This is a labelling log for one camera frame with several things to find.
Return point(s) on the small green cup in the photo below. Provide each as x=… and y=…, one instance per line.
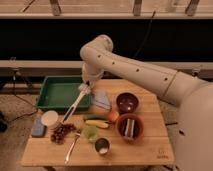
x=91, y=133

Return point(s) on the orange bowl with contents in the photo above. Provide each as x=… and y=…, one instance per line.
x=130, y=127

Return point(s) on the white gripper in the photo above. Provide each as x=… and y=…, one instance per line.
x=91, y=75

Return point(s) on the yellow apple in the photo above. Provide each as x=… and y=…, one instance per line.
x=112, y=116

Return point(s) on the grey folded cloth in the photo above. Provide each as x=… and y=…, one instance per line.
x=100, y=99

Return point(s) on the blue sponge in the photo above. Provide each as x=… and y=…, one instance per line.
x=38, y=129

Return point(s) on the white paper cup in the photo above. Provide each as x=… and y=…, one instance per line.
x=50, y=118

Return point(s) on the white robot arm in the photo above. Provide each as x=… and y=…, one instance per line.
x=192, y=95

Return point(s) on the green plastic tray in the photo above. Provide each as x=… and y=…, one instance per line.
x=58, y=92

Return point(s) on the metal cup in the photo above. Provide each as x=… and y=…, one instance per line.
x=102, y=146

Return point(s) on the green cucumber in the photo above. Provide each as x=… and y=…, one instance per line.
x=93, y=117

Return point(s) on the bunch of dark grapes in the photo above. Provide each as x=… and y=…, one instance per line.
x=58, y=135

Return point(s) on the yellow banana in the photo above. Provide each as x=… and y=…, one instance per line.
x=97, y=123

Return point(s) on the dark brown bowl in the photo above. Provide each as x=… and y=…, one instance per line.
x=127, y=102

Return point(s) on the white handled brush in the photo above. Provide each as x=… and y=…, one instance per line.
x=84, y=90

